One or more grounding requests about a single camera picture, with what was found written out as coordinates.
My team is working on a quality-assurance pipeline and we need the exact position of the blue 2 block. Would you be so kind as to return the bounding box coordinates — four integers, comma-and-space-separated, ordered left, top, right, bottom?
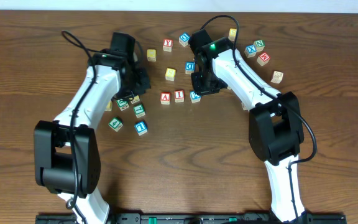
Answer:
190, 91, 201, 103

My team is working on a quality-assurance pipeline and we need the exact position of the red I block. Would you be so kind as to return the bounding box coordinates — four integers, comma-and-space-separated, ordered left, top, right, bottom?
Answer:
175, 90, 185, 103

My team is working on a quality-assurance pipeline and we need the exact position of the red A block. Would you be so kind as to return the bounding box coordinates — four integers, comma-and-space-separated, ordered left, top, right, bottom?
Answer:
160, 92, 171, 105

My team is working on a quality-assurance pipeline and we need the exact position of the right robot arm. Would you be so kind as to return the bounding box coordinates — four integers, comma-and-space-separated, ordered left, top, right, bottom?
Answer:
189, 35, 305, 222

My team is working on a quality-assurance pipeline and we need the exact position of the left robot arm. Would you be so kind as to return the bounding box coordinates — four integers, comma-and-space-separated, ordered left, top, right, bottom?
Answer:
34, 53, 150, 223

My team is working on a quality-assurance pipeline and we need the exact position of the yellow K block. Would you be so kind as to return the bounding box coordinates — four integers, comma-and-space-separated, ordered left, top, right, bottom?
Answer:
131, 95, 140, 104

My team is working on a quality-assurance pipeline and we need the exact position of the blue D block middle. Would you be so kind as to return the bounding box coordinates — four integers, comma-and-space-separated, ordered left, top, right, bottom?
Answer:
185, 62, 195, 75

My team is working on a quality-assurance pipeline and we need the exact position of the blue d block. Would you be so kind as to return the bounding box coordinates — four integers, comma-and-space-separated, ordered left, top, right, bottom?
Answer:
185, 62, 195, 75
178, 32, 190, 47

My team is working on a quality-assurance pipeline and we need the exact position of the green J block left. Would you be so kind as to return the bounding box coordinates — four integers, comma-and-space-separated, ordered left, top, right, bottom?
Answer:
116, 100, 129, 111

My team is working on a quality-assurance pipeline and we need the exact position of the green L block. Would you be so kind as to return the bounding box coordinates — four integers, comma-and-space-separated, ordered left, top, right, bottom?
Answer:
133, 104, 145, 118

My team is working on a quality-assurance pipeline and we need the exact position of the yellow O block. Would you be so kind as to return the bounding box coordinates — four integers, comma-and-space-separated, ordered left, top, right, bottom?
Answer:
147, 49, 157, 62

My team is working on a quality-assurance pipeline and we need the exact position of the yellow S block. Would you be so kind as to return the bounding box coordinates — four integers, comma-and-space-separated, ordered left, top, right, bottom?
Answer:
165, 68, 176, 82

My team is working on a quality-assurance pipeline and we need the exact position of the yellow C block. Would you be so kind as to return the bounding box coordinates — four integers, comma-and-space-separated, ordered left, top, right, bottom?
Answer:
105, 100, 113, 111

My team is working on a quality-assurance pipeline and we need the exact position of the blue T block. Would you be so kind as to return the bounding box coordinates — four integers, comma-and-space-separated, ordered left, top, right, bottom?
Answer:
134, 121, 148, 136

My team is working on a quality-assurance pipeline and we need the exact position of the red Y block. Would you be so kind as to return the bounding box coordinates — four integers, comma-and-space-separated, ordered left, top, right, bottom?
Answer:
163, 39, 173, 52

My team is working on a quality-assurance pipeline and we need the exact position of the green 4 block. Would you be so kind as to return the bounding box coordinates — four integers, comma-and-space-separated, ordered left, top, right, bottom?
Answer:
109, 117, 123, 132

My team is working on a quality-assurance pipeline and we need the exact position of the blue D block top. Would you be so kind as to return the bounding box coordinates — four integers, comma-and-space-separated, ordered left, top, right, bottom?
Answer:
178, 32, 190, 47

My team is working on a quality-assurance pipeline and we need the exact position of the blue 5 block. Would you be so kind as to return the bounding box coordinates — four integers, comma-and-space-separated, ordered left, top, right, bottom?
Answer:
241, 103, 249, 111

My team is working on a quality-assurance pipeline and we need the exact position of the blue X block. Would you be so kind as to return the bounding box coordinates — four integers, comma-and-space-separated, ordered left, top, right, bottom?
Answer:
244, 44, 257, 58

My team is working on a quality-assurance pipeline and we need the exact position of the yellow block top right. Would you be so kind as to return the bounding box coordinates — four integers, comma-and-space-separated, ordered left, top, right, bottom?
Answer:
228, 28, 237, 42

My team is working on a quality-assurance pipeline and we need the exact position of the red M block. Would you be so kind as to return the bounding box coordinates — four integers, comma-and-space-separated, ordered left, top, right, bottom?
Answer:
257, 52, 270, 67

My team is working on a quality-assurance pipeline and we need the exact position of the green N block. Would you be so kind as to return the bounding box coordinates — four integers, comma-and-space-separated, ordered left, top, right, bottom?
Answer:
254, 39, 265, 52

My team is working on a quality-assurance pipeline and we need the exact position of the white picture block right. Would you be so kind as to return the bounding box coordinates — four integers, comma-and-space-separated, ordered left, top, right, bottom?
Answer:
271, 70, 284, 84

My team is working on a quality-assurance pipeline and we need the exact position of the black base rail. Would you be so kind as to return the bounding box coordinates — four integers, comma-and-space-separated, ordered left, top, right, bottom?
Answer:
35, 213, 347, 224

